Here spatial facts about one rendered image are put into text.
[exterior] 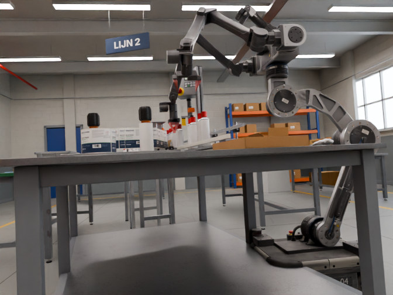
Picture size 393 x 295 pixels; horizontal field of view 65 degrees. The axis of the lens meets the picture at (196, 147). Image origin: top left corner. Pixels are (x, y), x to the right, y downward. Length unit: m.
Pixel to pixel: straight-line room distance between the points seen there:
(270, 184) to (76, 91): 6.35
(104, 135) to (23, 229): 1.02
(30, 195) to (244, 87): 9.75
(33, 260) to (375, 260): 1.18
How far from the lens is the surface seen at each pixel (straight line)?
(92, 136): 1.87
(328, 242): 2.04
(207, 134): 1.77
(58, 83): 10.50
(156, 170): 0.97
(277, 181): 7.65
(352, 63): 9.96
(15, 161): 0.93
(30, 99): 10.63
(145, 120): 2.03
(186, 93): 2.32
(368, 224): 1.40
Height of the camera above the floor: 0.79
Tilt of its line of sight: 3 degrees up
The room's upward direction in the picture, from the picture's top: 3 degrees counter-clockwise
